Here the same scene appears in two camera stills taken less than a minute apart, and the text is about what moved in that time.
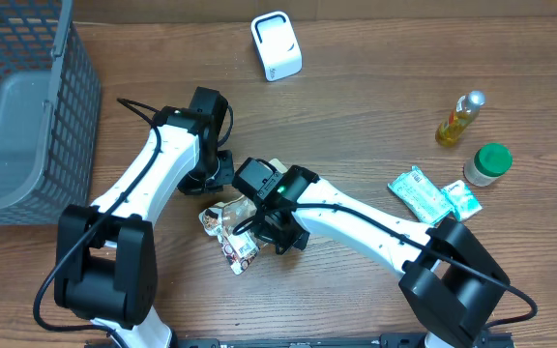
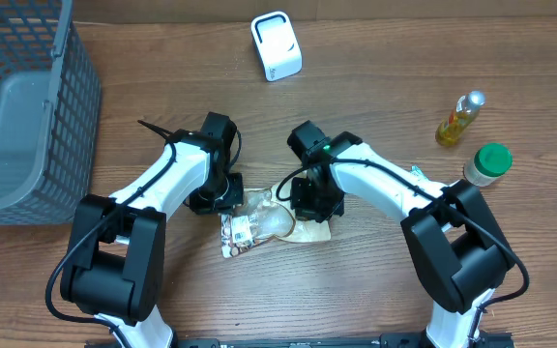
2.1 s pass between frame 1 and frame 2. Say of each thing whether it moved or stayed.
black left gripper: moved
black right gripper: moved
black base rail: stayed
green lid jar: stayed
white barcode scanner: stayed
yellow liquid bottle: stayed
